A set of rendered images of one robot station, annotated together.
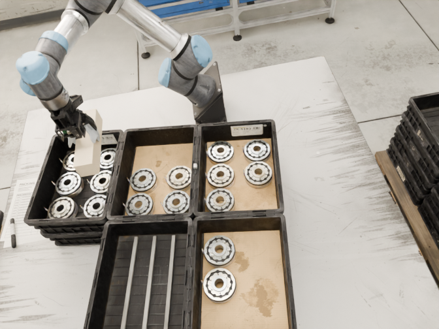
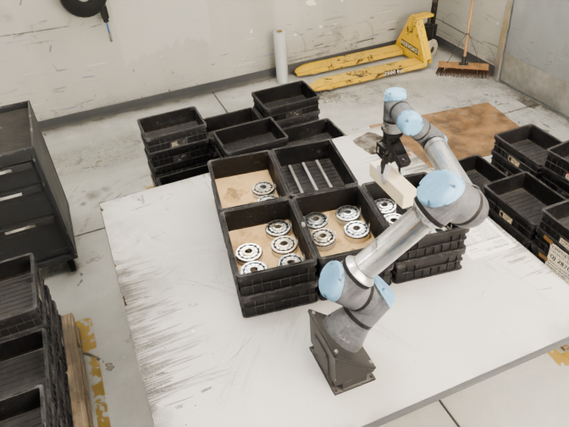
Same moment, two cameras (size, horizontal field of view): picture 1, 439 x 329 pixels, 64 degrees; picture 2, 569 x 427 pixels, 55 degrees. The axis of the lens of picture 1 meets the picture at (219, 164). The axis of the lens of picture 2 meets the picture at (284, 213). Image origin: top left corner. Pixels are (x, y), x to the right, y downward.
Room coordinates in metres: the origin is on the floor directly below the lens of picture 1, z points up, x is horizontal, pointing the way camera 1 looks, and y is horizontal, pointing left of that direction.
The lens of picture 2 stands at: (2.24, -0.56, 2.28)
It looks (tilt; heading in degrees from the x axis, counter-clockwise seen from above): 38 degrees down; 159
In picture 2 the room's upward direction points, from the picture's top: 4 degrees counter-clockwise
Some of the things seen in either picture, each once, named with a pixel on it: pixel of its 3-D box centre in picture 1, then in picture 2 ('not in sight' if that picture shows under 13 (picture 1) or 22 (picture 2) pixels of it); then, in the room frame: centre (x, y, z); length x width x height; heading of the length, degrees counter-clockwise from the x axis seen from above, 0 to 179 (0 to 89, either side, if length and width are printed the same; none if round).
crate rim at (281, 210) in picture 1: (237, 165); (266, 236); (0.71, -0.06, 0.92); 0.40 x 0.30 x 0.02; 170
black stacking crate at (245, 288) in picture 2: (238, 173); (267, 246); (0.71, -0.06, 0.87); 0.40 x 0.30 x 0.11; 170
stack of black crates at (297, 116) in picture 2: not in sight; (287, 123); (-0.99, 0.74, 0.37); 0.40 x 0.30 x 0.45; 89
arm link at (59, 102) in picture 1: (55, 96); (392, 125); (0.80, 0.42, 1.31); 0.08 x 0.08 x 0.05
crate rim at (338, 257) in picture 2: (155, 170); (340, 221); (0.76, 0.23, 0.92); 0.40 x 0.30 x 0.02; 170
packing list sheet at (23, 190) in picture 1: (32, 207); (472, 230); (0.85, 0.83, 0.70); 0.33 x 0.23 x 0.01; 179
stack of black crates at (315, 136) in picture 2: not in sight; (311, 156); (-0.59, 0.73, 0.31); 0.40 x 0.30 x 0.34; 89
